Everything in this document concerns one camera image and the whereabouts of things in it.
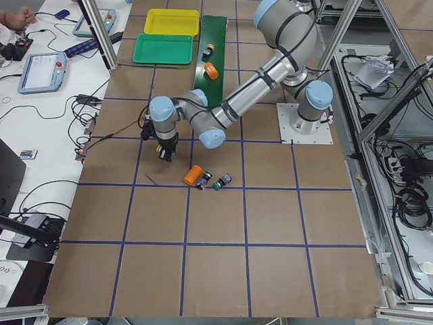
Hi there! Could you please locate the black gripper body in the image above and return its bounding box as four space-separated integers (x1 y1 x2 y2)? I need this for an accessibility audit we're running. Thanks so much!
141 120 179 152

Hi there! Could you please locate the orange cylinder with label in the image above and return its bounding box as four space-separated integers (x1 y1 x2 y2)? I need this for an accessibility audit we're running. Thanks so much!
204 62 219 80

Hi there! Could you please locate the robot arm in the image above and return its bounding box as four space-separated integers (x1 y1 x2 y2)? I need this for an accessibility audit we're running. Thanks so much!
141 1 334 161

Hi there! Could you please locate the plain orange cylinder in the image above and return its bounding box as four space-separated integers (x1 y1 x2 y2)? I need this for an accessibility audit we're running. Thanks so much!
183 165 203 186

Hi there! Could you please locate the green push button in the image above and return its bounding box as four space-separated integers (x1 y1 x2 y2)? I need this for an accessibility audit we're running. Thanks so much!
196 171 213 190
212 173 232 190

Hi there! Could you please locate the green plastic tray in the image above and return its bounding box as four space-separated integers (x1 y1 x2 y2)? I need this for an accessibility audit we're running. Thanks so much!
132 33 193 65

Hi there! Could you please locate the green conveyor belt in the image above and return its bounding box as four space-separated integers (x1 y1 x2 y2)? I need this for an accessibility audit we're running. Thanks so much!
193 15 227 110

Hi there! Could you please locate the folded blue plaid umbrella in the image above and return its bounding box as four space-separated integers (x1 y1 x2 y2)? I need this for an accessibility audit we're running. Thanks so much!
64 39 98 58

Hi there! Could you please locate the yellow plastic tray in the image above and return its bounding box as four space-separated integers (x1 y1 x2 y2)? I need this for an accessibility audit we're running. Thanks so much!
143 8 200 37

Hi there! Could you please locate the near teach pendant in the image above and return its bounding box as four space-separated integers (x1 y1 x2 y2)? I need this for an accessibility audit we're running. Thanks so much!
18 52 67 94

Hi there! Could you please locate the teach pendant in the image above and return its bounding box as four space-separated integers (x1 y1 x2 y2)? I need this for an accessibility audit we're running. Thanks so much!
72 7 117 38
18 52 67 94

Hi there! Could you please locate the far teach pendant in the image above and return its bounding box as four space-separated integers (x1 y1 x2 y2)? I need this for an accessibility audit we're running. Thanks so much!
72 7 117 38

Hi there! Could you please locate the red black power cable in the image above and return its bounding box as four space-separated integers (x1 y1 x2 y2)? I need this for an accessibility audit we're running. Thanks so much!
87 114 150 146

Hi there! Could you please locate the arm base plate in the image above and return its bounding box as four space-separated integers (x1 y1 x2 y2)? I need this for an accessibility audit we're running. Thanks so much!
277 103 334 145

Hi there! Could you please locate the aluminium frame post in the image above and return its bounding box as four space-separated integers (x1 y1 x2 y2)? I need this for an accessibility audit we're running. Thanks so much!
77 0 118 71

